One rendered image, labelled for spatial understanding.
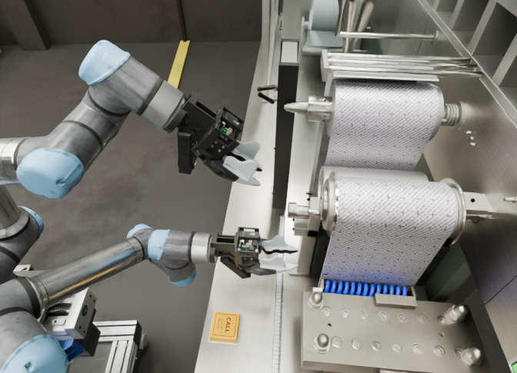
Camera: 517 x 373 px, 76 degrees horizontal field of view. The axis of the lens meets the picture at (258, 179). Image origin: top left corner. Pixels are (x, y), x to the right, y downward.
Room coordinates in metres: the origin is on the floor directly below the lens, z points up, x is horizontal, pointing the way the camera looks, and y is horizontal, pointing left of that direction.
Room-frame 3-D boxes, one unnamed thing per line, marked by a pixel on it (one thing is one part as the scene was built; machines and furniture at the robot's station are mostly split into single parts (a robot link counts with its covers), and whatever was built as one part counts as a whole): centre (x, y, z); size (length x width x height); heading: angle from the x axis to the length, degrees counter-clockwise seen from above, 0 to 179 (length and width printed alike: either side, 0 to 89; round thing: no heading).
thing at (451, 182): (0.46, -0.41, 1.25); 0.15 x 0.01 x 0.15; 175
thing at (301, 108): (0.74, -0.10, 1.34); 0.06 x 0.03 x 0.03; 85
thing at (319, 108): (0.73, -0.16, 1.34); 0.06 x 0.06 x 0.06; 85
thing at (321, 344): (0.26, -0.14, 1.05); 0.04 x 0.04 x 0.04
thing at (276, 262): (0.42, -0.05, 1.11); 0.09 x 0.03 x 0.06; 76
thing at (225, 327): (0.34, 0.09, 0.91); 0.07 x 0.07 x 0.02; 85
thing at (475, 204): (0.46, -0.46, 1.28); 0.06 x 0.05 x 0.02; 85
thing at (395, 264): (0.41, -0.28, 1.11); 0.23 x 0.01 x 0.18; 85
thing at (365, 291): (0.39, -0.27, 1.03); 0.21 x 0.04 x 0.03; 85
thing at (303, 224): (0.52, -0.12, 1.05); 0.06 x 0.05 x 0.31; 85
